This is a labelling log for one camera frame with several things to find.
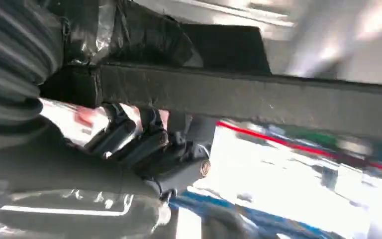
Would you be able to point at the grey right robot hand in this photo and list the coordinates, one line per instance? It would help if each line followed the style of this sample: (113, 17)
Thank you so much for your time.
(62, 171)

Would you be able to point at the ribbed grey right arm sleeve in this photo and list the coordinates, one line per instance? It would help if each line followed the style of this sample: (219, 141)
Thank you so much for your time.
(9, 59)

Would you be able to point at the dark grey plastic parcel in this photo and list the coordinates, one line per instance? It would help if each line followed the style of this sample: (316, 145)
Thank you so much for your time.
(138, 36)

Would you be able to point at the dark table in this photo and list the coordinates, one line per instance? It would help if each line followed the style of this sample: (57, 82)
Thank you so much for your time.
(243, 95)

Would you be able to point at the black box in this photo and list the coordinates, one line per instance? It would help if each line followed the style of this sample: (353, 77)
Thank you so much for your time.
(227, 49)

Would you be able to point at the green crate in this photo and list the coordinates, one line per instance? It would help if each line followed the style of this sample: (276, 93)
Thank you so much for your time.
(322, 141)

